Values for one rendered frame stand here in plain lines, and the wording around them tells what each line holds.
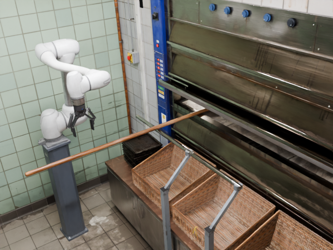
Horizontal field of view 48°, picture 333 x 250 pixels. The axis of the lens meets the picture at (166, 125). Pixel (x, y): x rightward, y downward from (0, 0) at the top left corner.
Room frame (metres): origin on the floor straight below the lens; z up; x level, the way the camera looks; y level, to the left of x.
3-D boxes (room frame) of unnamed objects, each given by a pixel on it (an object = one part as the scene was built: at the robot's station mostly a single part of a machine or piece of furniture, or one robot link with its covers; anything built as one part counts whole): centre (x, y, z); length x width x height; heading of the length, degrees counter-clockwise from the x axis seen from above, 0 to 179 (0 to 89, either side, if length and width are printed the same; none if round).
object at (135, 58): (3.44, 0.27, 1.46); 0.10 x 0.07 x 0.10; 32
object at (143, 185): (2.53, -0.03, 0.72); 0.56 x 0.49 x 0.28; 33
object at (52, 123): (2.74, 0.94, 1.17); 0.18 x 0.16 x 0.22; 124
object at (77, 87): (2.22, 0.55, 1.68); 0.13 x 0.11 x 0.16; 124
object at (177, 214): (2.02, -0.35, 0.72); 0.56 x 0.49 x 0.28; 32
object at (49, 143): (2.72, 0.96, 1.03); 0.22 x 0.18 x 0.06; 126
